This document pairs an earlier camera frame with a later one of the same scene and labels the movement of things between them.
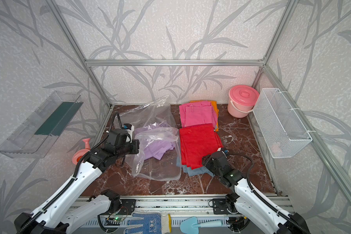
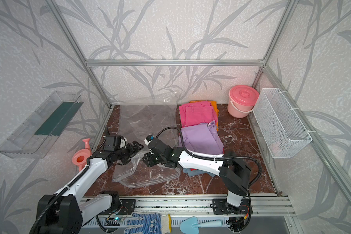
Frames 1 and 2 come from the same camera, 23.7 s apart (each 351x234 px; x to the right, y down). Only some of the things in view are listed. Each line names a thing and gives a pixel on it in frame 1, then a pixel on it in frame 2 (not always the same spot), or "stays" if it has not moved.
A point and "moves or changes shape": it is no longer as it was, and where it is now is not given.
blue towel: (191, 172) stays
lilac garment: (155, 139) → (202, 138)
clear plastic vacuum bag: (155, 126) moves or changes shape
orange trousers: (214, 103) stays
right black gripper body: (209, 164) → (151, 160)
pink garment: (197, 113) stays
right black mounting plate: (220, 206) stays
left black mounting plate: (128, 207) stays
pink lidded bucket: (241, 100) stays
